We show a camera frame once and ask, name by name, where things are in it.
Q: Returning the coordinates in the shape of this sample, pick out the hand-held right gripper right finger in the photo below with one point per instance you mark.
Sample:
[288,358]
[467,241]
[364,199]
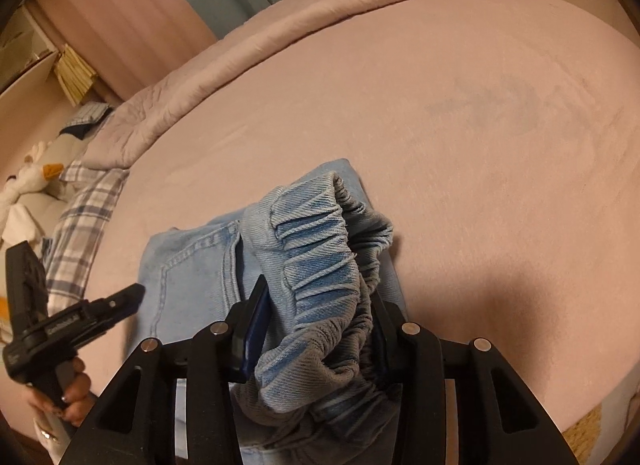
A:
[387,347]

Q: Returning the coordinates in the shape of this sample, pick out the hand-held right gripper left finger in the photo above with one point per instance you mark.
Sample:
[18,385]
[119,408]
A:
[252,332]

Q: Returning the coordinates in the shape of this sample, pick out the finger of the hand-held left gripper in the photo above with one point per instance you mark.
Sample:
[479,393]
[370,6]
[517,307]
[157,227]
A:
[122,297]

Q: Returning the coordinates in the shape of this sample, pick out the light blue denim pants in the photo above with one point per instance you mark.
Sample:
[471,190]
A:
[320,275]

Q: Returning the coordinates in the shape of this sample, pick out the person's left hand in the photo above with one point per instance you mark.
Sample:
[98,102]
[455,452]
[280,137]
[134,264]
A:
[75,395]

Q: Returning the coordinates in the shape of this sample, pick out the grey plaid bedding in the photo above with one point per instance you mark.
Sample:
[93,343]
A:
[85,205]

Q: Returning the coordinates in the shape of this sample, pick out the white plush duck toy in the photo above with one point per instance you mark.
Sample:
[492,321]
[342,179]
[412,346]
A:
[30,185]

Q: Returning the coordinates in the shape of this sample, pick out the blue checked pillow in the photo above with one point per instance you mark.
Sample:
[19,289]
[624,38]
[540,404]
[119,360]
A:
[87,117]

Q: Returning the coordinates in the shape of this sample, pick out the yellow fuzzy rug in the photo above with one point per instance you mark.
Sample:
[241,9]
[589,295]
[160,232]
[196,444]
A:
[595,425]

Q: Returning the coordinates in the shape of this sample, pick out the stack of books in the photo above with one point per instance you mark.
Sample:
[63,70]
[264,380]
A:
[75,75]

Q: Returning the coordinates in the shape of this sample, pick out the bed with beige sheet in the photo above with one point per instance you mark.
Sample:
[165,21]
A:
[400,120]

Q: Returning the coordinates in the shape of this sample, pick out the pink quilted comforter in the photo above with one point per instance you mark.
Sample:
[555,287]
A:
[250,45]

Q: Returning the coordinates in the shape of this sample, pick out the pink curtain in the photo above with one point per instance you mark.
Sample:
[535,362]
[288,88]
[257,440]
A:
[125,10]

